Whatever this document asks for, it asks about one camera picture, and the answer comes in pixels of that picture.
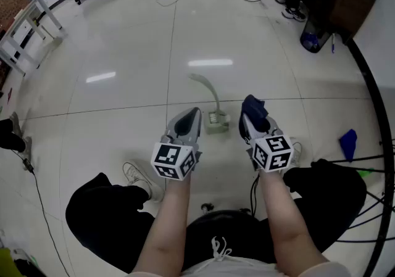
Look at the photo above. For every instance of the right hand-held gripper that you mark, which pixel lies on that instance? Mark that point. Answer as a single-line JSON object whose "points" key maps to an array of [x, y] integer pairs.
{"points": [[271, 154]]}

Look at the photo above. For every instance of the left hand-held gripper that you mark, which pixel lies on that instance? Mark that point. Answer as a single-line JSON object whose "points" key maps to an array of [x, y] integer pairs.
{"points": [[168, 157]]}

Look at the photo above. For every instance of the dark blue cloth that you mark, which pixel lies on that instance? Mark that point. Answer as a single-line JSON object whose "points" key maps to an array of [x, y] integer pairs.
{"points": [[253, 107]]}

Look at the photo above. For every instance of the person's left forearm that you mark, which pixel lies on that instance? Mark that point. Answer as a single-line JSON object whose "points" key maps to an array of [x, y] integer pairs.
{"points": [[166, 223]]}

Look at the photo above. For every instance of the person's right forearm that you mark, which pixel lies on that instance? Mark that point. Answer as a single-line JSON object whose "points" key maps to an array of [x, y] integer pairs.
{"points": [[284, 223]]}

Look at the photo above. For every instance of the person's right white shoe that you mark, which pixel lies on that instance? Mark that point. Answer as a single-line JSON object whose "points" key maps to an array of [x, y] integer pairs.
{"points": [[297, 152]]}

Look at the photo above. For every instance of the person's white shoe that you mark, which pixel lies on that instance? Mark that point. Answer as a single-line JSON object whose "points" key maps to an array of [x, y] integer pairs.
{"points": [[297, 152], [135, 174]]}

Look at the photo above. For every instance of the person's left white shoe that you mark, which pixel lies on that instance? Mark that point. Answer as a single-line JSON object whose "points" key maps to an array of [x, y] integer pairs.
{"points": [[135, 174]]}

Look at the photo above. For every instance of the bright blue cloth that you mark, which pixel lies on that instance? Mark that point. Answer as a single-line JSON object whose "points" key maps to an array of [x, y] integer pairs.
{"points": [[349, 144]]}

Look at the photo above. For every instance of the black tripod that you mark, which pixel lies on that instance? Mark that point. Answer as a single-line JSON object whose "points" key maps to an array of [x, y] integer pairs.
{"points": [[345, 161]]}

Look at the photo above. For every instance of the person's right leg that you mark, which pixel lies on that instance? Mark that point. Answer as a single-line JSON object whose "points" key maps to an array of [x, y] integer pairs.
{"points": [[327, 195]]}

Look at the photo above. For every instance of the person's leg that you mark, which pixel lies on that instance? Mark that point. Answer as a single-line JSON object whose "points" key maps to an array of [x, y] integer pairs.
{"points": [[327, 195], [105, 223]]}

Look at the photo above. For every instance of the blue bin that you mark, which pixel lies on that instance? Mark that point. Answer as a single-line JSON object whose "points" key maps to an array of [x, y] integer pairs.
{"points": [[311, 39]]}

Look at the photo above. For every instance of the black wheeled stool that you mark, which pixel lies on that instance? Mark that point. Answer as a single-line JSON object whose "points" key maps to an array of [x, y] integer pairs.
{"points": [[222, 229]]}

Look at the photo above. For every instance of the blue and white pen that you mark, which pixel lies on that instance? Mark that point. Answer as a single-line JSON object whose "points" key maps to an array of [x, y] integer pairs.
{"points": [[333, 44]]}

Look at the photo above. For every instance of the bright green object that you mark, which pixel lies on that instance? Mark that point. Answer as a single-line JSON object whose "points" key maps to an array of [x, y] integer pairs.
{"points": [[365, 172]]}

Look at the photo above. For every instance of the large black hoop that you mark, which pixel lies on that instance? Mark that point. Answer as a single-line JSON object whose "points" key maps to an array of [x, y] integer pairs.
{"points": [[359, 59]]}

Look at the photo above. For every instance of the person's left leg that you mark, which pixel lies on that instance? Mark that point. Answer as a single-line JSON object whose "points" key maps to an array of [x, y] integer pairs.
{"points": [[105, 223]]}

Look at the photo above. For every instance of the person's white shirt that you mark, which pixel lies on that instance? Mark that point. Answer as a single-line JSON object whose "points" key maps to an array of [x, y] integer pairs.
{"points": [[234, 269]]}

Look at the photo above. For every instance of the brown wooden cabinet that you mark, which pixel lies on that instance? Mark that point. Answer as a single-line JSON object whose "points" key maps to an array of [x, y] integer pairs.
{"points": [[351, 4]]}

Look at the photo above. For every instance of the white metal rack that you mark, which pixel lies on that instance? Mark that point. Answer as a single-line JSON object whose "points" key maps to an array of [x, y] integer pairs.
{"points": [[29, 10]]}

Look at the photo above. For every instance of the black bag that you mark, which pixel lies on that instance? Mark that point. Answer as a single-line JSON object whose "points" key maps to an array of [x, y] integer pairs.
{"points": [[29, 269]]}

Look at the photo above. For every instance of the yellow-green object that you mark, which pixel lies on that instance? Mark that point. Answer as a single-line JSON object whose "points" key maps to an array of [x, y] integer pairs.
{"points": [[7, 265]]}

